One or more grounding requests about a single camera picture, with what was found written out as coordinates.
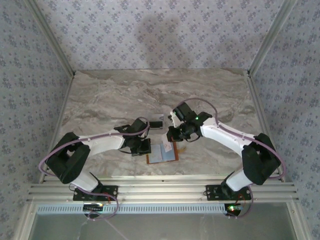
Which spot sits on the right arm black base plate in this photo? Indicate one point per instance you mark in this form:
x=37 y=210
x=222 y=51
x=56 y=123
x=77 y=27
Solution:
x=215 y=192

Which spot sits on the aluminium corner post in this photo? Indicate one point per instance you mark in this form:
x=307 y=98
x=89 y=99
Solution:
x=50 y=37
x=272 y=37

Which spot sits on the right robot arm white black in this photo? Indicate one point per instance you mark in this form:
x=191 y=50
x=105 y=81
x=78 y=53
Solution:
x=222 y=137

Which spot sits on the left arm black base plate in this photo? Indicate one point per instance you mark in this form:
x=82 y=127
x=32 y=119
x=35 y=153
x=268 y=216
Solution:
x=110 y=191

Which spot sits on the black credit card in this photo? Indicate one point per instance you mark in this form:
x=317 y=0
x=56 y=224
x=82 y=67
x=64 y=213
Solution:
x=156 y=125

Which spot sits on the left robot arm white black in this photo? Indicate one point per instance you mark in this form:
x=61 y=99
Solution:
x=105 y=142

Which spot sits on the aluminium side rail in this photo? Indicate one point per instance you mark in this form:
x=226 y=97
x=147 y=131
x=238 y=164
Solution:
x=62 y=112
x=262 y=112

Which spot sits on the aluminium front rail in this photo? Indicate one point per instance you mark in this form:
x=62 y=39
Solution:
x=162 y=190

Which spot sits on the brown leather card holder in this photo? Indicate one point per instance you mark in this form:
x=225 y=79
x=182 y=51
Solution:
x=176 y=152

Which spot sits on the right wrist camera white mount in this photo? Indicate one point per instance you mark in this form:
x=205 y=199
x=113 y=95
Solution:
x=173 y=118

